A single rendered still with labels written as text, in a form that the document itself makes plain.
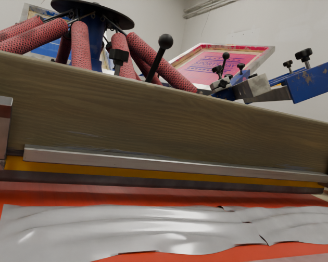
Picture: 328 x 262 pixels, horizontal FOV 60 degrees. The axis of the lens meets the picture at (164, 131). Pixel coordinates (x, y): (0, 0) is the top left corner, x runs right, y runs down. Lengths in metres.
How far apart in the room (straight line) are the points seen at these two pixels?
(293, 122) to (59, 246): 0.28
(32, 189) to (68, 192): 0.03
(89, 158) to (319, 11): 2.87
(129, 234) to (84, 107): 0.11
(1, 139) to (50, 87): 0.05
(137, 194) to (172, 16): 4.75
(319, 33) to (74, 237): 2.83
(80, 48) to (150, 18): 4.03
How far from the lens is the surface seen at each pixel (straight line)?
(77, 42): 0.84
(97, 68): 1.07
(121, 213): 0.22
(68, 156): 0.23
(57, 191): 0.26
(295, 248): 0.25
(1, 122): 0.22
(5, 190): 0.26
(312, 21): 3.02
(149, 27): 4.77
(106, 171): 0.26
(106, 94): 0.24
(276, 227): 0.27
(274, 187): 0.38
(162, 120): 0.26
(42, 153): 0.23
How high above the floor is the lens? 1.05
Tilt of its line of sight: 6 degrees down
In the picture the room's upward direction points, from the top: 11 degrees clockwise
